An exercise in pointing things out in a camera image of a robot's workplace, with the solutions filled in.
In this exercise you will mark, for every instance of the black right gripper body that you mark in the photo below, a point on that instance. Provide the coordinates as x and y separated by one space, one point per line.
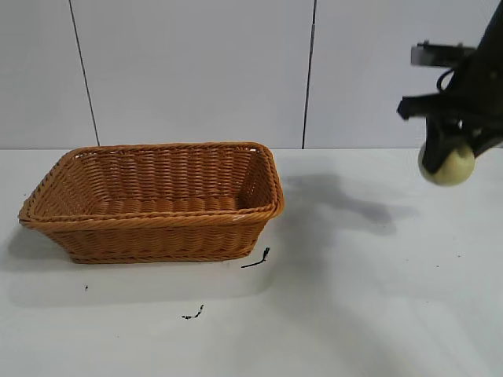
440 105

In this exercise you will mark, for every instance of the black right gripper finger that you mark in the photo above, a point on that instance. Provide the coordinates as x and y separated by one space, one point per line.
487 144
437 145

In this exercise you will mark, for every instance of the pale yellow egg yolk pastry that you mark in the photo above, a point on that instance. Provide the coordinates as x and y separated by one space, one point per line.
457 167

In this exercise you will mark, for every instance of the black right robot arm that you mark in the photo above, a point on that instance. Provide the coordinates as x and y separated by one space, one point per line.
491 43

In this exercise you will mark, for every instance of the brown woven wicker basket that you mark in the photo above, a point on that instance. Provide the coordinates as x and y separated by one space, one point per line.
157 231

